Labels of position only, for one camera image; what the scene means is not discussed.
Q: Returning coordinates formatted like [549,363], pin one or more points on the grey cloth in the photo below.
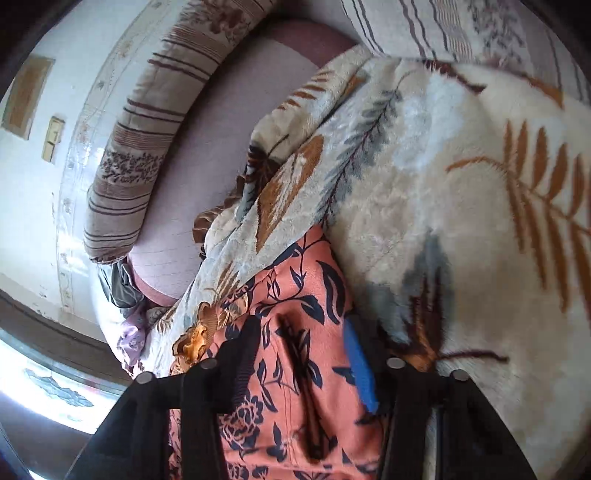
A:
[120,286]

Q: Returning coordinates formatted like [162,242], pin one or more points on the orange floral garment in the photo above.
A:
[318,286]

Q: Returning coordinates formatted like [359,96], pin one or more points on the striped floral bolster pillow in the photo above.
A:
[138,138]

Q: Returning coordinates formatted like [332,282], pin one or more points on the purple cloth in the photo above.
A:
[131,337]

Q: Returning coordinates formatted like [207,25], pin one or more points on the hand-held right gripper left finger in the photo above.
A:
[241,350]

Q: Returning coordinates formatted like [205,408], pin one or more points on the patterned door glass pane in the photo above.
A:
[46,387]

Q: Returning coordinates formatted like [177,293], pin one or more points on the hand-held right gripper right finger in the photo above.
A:
[360,369]

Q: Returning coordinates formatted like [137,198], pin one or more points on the pink bed sheet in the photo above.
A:
[207,161]

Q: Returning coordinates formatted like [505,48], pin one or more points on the wall switch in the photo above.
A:
[53,138]

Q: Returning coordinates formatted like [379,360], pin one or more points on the dark wooden door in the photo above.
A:
[51,323]

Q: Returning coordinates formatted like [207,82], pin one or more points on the brown wall panel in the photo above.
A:
[27,97]

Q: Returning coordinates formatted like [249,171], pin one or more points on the cream leaf-print blanket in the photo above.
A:
[438,207]

